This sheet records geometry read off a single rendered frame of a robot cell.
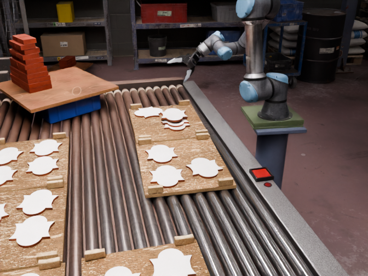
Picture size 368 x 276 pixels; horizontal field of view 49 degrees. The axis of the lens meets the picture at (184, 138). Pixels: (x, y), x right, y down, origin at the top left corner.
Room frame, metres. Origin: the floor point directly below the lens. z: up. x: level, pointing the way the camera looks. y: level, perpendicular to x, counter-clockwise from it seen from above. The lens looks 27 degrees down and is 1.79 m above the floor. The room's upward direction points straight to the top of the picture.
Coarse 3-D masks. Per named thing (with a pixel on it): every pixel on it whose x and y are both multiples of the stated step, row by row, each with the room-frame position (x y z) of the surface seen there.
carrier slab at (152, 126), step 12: (168, 108) 2.02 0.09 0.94; (180, 108) 2.02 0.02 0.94; (192, 108) 2.02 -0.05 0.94; (132, 120) 1.86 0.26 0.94; (144, 120) 1.86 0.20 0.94; (156, 120) 1.86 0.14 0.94; (192, 120) 1.86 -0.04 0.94; (144, 132) 1.73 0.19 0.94; (156, 132) 1.73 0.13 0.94; (168, 132) 1.73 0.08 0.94; (180, 132) 1.73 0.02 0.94; (192, 132) 1.73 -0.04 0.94
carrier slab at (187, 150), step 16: (160, 144) 1.61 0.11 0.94; (176, 144) 1.61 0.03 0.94; (192, 144) 1.61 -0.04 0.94; (208, 144) 1.61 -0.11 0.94; (144, 160) 1.46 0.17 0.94; (176, 160) 1.46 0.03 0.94; (144, 176) 1.33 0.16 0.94; (192, 176) 1.33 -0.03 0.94; (224, 176) 1.33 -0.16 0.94; (144, 192) 1.23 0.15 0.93; (176, 192) 1.23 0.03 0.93; (192, 192) 1.24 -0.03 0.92
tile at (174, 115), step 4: (172, 108) 1.93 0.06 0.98; (176, 108) 1.93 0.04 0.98; (160, 112) 1.88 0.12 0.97; (164, 112) 1.88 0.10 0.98; (168, 112) 1.88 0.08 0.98; (172, 112) 1.88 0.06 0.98; (176, 112) 1.88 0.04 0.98; (180, 112) 1.88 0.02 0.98; (184, 112) 1.89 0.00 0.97; (164, 116) 1.83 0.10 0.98; (168, 116) 1.83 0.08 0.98; (172, 116) 1.83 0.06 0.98; (176, 116) 1.83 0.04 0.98; (180, 116) 1.83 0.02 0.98; (184, 116) 1.83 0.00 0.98; (168, 120) 1.80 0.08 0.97; (172, 120) 1.78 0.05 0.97; (176, 120) 1.78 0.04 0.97; (180, 120) 1.80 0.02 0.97
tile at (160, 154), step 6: (150, 150) 1.53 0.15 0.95; (156, 150) 1.53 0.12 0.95; (162, 150) 1.53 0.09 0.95; (168, 150) 1.53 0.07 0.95; (150, 156) 1.48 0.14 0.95; (156, 156) 1.48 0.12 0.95; (162, 156) 1.48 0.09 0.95; (168, 156) 1.48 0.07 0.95; (174, 156) 1.48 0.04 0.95; (156, 162) 1.44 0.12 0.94; (162, 162) 1.43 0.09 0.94; (168, 162) 1.44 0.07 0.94
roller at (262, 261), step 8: (168, 96) 2.25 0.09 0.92; (176, 104) 2.14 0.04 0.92; (224, 192) 1.25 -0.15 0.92; (224, 200) 1.21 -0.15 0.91; (232, 200) 1.20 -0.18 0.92; (232, 208) 1.15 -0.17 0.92; (232, 216) 1.12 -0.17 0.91; (240, 216) 1.11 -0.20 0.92; (240, 224) 1.07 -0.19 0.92; (240, 232) 1.04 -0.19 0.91; (248, 232) 1.02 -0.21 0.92; (248, 240) 0.99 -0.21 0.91; (256, 240) 0.99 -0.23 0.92; (248, 248) 0.97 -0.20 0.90; (256, 248) 0.95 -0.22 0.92; (256, 256) 0.92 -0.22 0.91; (264, 256) 0.91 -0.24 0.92; (256, 264) 0.90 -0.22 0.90; (264, 264) 0.88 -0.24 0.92; (264, 272) 0.86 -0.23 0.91; (272, 272) 0.85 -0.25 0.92
